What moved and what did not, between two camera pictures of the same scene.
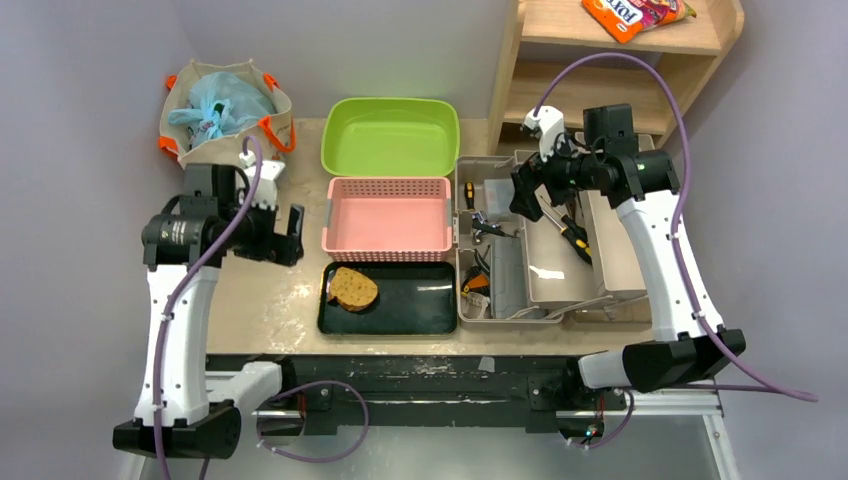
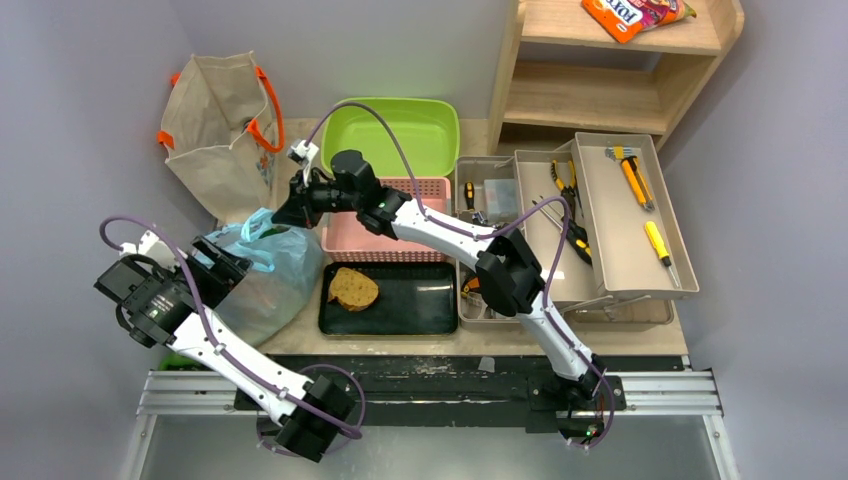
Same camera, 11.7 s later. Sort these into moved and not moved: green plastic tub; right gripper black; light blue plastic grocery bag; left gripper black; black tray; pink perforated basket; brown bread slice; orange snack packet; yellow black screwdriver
Moved: light blue plastic grocery bag; left gripper black; right gripper black
Not moved: pink perforated basket; brown bread slice; green plastic tub; yellow black screwdriver; orange snack packet; black tray
